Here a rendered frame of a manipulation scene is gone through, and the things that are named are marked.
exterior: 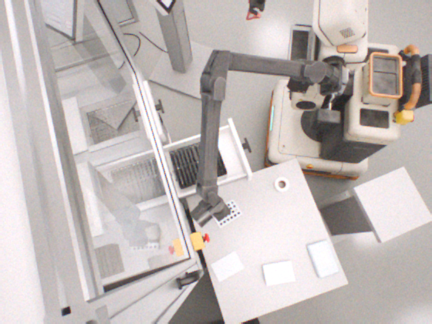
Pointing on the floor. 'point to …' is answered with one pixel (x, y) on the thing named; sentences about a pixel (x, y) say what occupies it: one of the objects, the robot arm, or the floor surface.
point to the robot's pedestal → (375, 209)
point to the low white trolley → (267, 243)
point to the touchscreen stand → (180, 55)
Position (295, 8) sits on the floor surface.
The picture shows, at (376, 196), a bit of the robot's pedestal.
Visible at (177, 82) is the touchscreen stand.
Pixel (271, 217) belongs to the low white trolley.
